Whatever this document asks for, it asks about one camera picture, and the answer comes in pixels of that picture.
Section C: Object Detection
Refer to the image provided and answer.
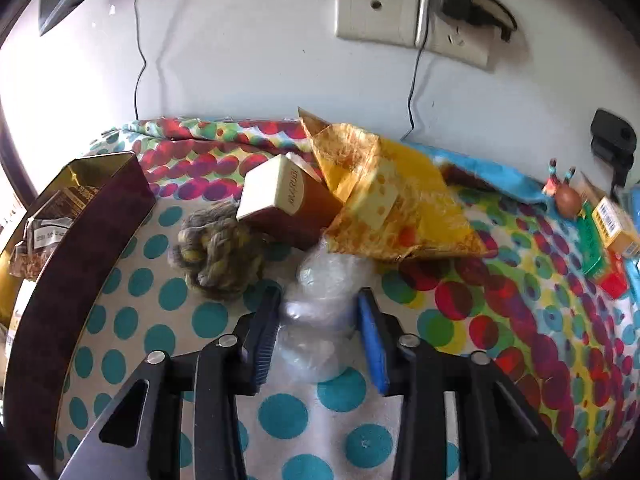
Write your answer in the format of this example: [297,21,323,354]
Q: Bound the olive yarn rope ball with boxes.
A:
[167,198,267,301]

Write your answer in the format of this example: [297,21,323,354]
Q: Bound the clear plastic white item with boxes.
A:
[274,240,375,384]

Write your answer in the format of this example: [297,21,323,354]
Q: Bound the brown snack packet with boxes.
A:
[9,185,99,282]

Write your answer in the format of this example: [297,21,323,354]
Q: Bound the yellow snack bag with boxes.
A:
[298,108,488,262]

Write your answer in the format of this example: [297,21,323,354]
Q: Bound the red white carton box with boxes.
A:
[236,155,343,250]

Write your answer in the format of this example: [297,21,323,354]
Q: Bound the polka dot cloth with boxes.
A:
[53,118,639,479]

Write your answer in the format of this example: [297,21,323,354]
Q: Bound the gold and maroon storage box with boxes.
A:
[4,152,155,472]

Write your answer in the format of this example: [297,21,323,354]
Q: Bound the red green medicine box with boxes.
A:
[576,200,629,299]

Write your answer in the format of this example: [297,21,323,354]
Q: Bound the yellow medicine box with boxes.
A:
[573,171,640,260]

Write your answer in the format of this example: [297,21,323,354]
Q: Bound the brown reindeer toy figure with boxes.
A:
[541,158,582,220]

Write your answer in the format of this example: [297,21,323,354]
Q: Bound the blue cloth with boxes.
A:
[404,141,552,205]

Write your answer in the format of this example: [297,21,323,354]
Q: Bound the black clamp mount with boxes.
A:
[590,108,637,188]

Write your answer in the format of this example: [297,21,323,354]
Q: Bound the white wall socket plate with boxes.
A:
[334,0,497,70]

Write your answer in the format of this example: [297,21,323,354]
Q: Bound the black television cable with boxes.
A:
[132,0,162,122]

